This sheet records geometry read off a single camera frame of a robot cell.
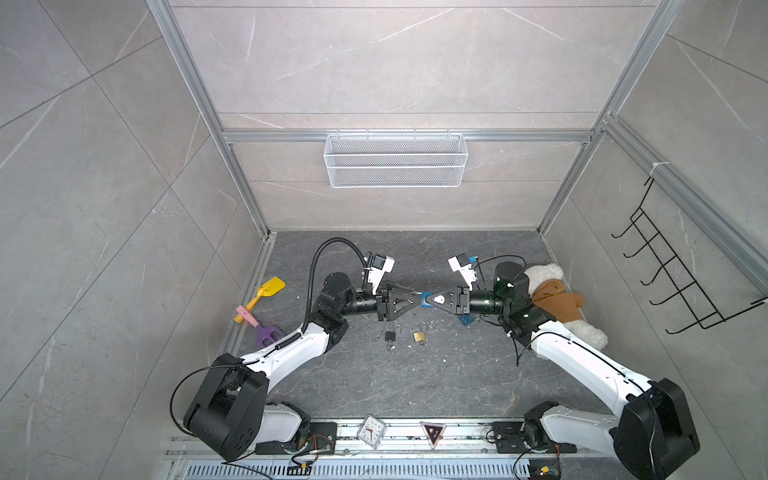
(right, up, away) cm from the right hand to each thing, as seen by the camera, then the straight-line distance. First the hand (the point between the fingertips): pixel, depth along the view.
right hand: (428, 300), depth 71 cm
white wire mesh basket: (-7, +44, +30) cm, 53 cm away
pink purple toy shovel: (-50, -13, +21) cm, 56 cm away
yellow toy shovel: (-51, -1, +30) cm, 59 cm away
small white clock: (-14, -33, +2) cm, 36 cm away
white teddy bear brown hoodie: (+41, 0, +22) cm, 46 cm away
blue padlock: (-1, 0, -1) cm, 1 cm away
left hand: (-3, +1, -2) cm, 4 cm away
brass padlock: (0, -15, +22) cm, 26 cm away
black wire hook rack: (+54, -1, -12) cm, 55 cm away
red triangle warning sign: (+2, -34, +4) cm, 34 cm away
